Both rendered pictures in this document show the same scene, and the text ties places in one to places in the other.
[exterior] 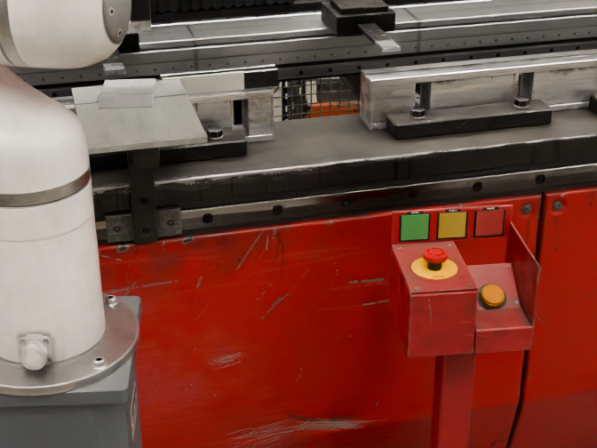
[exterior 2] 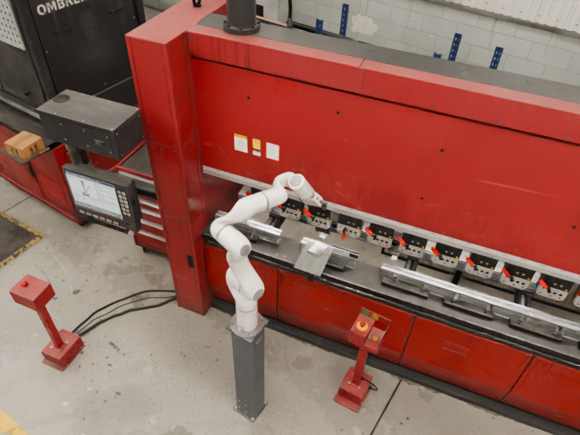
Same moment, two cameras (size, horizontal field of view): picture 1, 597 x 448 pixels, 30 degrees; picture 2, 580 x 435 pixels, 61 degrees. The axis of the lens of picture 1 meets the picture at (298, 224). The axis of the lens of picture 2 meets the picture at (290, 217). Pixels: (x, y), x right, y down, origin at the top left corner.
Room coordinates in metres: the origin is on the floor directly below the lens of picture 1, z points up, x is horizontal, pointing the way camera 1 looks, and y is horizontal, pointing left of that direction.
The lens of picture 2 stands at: (-0.24, -0.85, 3.36)
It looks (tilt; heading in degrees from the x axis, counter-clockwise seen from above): 43 degrees down; 35
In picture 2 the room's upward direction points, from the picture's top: 3 degrees clockwise
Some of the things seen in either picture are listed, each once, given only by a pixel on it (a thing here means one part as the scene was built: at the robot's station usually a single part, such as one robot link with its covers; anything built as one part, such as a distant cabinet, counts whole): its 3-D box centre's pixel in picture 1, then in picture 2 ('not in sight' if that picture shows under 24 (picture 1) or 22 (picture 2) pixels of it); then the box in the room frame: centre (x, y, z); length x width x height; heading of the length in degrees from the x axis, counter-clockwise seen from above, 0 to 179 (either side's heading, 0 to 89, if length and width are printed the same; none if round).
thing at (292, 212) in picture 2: not in sight; (292, 204); (1.72, 0.51, 1.26); 0.15 x 0.09 x 0.17; 104
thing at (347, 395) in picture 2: not in sight; (353, 388); (1.51, -0.26, 0.06); 0.25 x 0.20 x 0.12; 7
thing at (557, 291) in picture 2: not in sight; (554, 283); (2.12, -1.04, 1.26); 0.15 x 0.09 x 0.17; 104
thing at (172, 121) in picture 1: (135, 114); (313, 257); (1.64, 0.25, 1.00); 0.26 x 0.18 x 0.01; 14
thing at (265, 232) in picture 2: not in sight; (248, 227); (1.64, 0.82, 0.92); 0.50 x 0.06 x 0.10; 104
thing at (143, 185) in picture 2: not in sight; (129, 193); (1.19, 1.48, 1.17); 0.40 x 0.24 x 0.07; 104
